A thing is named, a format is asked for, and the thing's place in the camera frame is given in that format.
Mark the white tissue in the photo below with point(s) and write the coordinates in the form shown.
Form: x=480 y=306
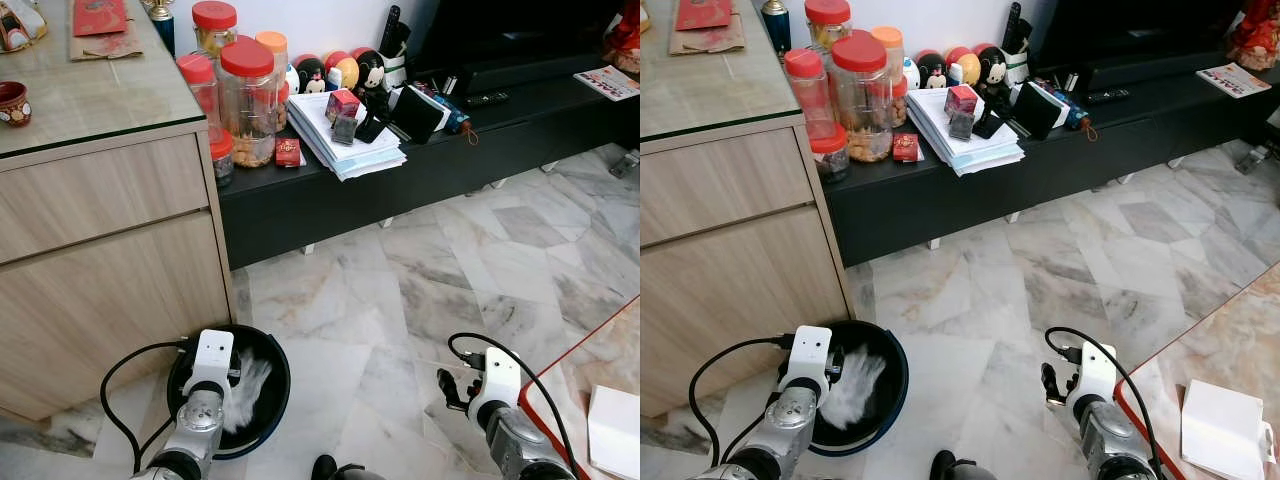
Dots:
x=252 y=390
x=862 y=390

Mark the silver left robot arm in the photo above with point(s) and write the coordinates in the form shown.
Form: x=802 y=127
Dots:
x=195 y=432
x=785 y=432

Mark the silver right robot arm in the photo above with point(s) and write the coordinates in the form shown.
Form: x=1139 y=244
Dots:
x=522 y=452
x=1112 y=452

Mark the round black rubbish bin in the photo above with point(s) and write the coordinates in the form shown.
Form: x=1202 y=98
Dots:
x=893 y=400
x=275 y=400

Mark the black robot foot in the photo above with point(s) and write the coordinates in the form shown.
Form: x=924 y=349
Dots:
x=345 y=470
x=960 y=468

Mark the light wood drawer cabinet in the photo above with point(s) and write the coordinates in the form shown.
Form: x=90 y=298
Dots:
x=90 y=300
x=720 y=300

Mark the marble table red edge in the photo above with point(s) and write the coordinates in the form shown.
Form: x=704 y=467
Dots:
x=610 y=350
x=1230 y=335

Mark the white flat box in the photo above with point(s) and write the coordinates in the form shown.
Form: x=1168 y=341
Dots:
x=1222 y=435
x=615 y=435

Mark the black low TV console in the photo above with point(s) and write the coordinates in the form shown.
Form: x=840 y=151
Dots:
x=1000 y=200
x=400 y=200

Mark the small clear jar red lid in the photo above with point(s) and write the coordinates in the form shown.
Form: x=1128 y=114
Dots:
x=830 y=160
x=221 y=160

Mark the small red box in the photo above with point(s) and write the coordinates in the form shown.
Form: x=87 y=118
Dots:
x=288 y=152
x=906 y=148

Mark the white paper stack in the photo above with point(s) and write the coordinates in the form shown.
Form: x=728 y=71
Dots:
x=965 y=152
x=345 y=155

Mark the black phone stand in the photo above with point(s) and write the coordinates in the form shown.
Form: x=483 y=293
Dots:
x=992 y=118
x=374 y=120

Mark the large clear jar red lid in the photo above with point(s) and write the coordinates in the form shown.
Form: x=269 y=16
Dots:
x=248 y=105
x=860 y=100

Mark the grey metal object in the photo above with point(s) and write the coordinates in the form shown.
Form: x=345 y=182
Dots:
x=626 y=164
x=1255 y=159

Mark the red cube box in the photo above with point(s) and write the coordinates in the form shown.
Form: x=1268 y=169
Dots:
x=962 y=99
x=343 y=103

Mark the black mouse figurine red bow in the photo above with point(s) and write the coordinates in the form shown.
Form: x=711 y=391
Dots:
x=311 y=76
x=933 y=72

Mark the white pen cup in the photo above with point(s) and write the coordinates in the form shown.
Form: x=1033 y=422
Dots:
x=396 y=70
x=1017 y=67

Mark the yellow and red egg figurine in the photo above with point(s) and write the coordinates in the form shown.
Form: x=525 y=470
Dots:
x=342 y=70
x=964 y=67

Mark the clear jar orange lid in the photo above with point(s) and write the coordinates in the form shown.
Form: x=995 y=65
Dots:
x=272 y=52
x=888 y=50

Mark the red and white booklet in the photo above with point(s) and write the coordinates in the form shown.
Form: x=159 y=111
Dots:
x=607 y=83
x=1227 y=80

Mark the black television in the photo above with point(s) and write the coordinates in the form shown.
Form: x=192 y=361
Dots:
x=510 y=40
x=1130 y=35

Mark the small brown patterned cup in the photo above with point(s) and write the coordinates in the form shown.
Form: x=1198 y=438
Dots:
x=13 y=105

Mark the blue and gold trophy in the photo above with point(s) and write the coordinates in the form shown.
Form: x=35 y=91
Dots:
x=776 y=25
x=160 y=28

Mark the brown paper envelope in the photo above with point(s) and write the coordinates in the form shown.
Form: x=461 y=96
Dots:
x=105 y=47
x=708 y=42

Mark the slim black remote control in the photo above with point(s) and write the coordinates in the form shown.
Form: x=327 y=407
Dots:
x=391 y=28
x=1013 y=25

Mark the red envelope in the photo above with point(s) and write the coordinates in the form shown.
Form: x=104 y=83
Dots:
x=703 y=13
x=100 y=17

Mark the red festive decoration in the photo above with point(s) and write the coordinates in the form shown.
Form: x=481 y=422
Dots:
x=625 y=40
x=1255 y=40

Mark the colourful decorative ornament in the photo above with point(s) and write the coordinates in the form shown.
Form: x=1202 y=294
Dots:
x=20 y=25

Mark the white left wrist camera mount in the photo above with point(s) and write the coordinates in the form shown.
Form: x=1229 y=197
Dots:
x=212 y=355
x=810 y=350

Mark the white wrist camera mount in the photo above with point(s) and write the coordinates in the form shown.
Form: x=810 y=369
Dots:
x=497 y=385
x=810 y=350
x=212 y=355
x=1095 y=380

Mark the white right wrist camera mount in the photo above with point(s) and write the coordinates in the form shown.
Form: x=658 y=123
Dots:
x=1095 y=380
x=497 y=385

